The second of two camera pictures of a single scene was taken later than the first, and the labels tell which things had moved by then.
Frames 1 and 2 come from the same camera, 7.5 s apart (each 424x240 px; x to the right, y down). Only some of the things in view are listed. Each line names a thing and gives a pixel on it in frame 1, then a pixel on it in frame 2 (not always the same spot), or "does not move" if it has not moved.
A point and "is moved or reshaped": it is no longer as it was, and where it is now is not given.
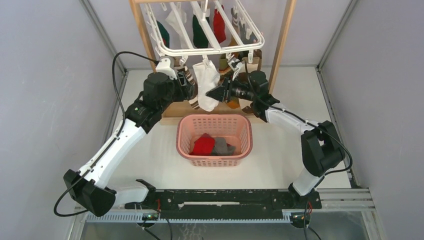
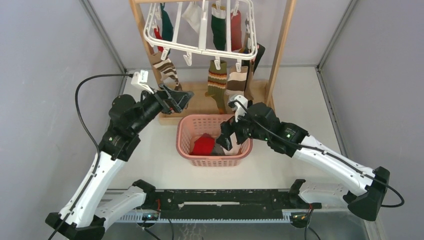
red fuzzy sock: (203, 146) does not move
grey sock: (221, 148) does not move
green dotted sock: (200, 39) → (218, 26)
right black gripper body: (239, 91) → (244, 129)
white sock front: (207, 78) → (235, 147)
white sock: (171, 19) → (192, 14)
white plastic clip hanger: (183, 29) is moved or reshaped
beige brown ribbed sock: (255, 66) is moved or reshaped
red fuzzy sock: (219, 26) → (236, 31)
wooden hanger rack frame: (172, 111) does not move
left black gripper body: (181, 93) → (156, 104)
